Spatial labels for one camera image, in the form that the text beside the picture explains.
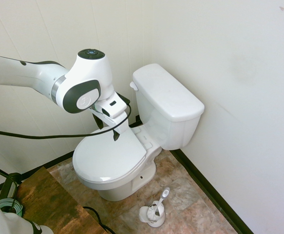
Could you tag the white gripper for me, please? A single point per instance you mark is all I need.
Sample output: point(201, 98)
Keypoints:
point(126, 122)

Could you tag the white flush lever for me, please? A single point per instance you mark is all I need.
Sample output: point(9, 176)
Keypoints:
point(134, 85)

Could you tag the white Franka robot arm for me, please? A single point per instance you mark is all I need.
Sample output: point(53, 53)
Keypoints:
point(88, 70)

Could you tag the white toilet seat lid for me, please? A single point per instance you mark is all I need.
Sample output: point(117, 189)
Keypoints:
point(107, 156)

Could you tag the white toilet bowl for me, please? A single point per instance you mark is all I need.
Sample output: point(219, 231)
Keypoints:
point(122, 185)

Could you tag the white toilet tank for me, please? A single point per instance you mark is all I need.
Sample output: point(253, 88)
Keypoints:
point(171, 126)

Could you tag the white toilet tank lid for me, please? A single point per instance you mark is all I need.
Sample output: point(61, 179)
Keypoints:
point(166, 90)

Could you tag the white toilet brush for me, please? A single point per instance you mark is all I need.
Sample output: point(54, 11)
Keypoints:
point(161, 200)

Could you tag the white toilet brush holder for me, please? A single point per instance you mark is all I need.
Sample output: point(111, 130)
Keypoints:
point(154, 220)

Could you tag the black baseboard behind toilet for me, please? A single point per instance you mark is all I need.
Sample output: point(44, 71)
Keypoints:
point(210, 192)

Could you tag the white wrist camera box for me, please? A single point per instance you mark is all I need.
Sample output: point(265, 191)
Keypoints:
point(113, 104)

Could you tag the black camera stand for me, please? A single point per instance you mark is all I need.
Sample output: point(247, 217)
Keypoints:
point(9, 180)

